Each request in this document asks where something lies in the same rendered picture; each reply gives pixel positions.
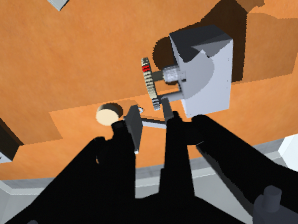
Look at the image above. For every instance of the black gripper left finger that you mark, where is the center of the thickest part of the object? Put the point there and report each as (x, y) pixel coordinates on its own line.
(61, 201)

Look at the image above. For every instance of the grey flat bar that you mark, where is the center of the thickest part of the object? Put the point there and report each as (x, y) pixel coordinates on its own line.
(153, 123)

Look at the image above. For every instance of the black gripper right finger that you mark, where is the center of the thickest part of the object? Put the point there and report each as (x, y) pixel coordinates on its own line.
(266, 190)

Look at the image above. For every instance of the grey shaft with beige toothed gear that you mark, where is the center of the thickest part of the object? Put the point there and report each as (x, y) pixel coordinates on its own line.
(151, 77)

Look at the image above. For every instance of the beige short cylinder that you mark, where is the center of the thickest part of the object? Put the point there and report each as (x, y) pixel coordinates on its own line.
(107, 114)

